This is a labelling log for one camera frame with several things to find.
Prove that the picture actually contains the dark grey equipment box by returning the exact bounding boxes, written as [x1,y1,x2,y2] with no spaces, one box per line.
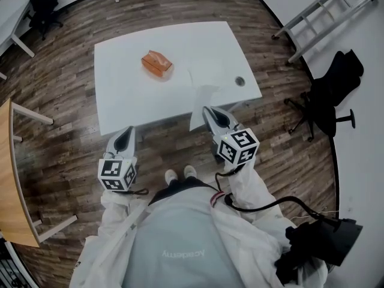
[317,217,364,266]

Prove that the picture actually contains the white ladder frame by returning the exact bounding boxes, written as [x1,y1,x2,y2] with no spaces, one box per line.
[271,0,378,65]

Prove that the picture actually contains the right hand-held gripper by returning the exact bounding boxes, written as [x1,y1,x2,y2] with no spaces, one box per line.
[202,106,260,166]

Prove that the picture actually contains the thin white wire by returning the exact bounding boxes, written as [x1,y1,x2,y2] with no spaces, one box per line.
[289,210,340,221]

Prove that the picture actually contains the person's right shoe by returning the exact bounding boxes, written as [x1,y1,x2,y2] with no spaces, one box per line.
[183,164,198,179]

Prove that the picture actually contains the black metal railing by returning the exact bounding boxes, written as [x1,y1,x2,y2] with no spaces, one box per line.
[0,238,34,288]

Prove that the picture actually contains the person's left forearm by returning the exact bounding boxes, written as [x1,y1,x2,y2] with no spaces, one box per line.
[100,189,142,227]

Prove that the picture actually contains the person's right forearm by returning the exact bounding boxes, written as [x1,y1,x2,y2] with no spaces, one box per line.
[223,157,286,221]

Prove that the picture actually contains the black office chair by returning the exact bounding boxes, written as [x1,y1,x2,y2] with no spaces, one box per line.
[25,0,64,41]
[283,49,365,143]

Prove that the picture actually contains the person's legs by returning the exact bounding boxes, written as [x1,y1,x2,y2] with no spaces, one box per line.
[148,175,218,205]

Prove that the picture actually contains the person's left shoe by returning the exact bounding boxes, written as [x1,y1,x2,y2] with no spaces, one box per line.
[164,169,178,185]

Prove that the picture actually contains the wooden top table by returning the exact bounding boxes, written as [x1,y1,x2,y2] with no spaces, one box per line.
[0,98,79,248]

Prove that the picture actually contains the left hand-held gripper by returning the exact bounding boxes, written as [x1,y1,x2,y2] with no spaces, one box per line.
[98,126,138,193]

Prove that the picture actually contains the long white desk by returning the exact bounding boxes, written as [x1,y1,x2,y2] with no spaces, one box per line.
[0,0,36,59]

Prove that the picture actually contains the person's shoe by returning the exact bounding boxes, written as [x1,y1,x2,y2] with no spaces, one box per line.
[183,164,198,179]
[164,169,178,185]

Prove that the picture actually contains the person's torso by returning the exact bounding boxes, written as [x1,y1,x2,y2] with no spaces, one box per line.
[68,187,329,288]

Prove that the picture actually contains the orange tissue box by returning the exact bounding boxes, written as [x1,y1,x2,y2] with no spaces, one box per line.
[140,49,174,78]

